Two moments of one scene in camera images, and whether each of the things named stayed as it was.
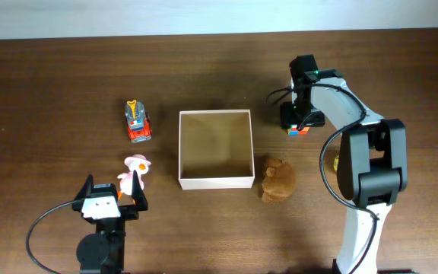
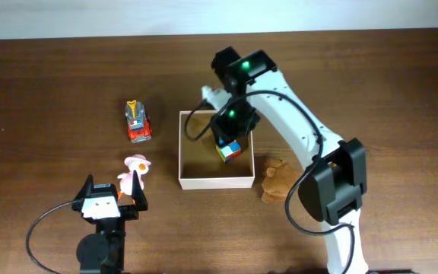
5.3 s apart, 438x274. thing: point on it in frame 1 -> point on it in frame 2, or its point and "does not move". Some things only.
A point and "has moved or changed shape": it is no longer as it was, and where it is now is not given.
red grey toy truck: (138, 122) does not move
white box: (216, 150) does not move
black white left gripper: (131, 212) does not move
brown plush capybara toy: (277, 181) does not move
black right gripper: (287, 119) -> (226, 131)
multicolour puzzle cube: (293, 130) has moved or changed shape
